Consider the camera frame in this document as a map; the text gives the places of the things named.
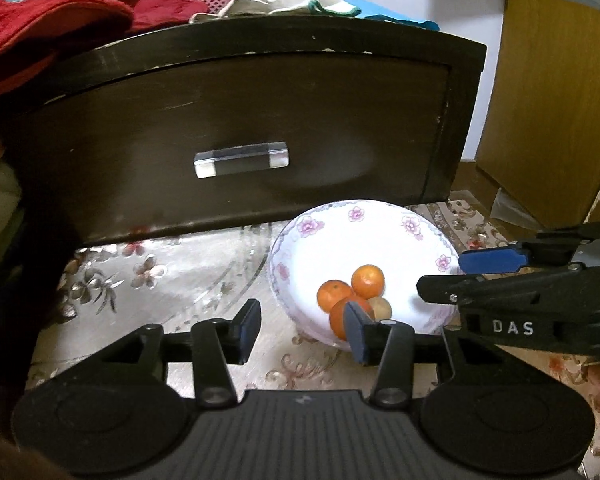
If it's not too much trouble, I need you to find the beige longan fruit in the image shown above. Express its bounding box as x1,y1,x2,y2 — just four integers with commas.
368,297,392,321

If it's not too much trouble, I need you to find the orange tangerine front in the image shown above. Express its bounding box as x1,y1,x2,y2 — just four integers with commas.
329,295,375,340

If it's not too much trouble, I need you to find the orange tangerine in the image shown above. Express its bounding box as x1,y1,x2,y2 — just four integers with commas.
329,295,375,340
351,264,386,299
316,280,353,313

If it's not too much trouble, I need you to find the white floral porcelain bowl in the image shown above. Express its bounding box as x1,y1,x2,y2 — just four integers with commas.
268,200,460,350

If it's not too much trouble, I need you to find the floral embroidered table cloth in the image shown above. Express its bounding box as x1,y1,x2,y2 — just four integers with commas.
12,196,600,479

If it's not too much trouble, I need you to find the wooden wardrobe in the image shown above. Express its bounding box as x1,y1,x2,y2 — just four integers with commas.
476,0,600,228

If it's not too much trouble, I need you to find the dark wooden nightstand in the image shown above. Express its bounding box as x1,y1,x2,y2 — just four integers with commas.
2,16,486,245

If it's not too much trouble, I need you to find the blue cloth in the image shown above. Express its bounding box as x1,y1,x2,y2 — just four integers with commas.
347,0,440,32

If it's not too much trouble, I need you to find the white green trimmed garment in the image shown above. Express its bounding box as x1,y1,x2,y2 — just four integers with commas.
189,0,361,24

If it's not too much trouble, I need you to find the red velvet cloth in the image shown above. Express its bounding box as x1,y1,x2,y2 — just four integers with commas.
0,0,210,95

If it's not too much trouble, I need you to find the silver drawer handle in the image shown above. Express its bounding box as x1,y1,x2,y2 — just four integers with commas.
194,142,289,179

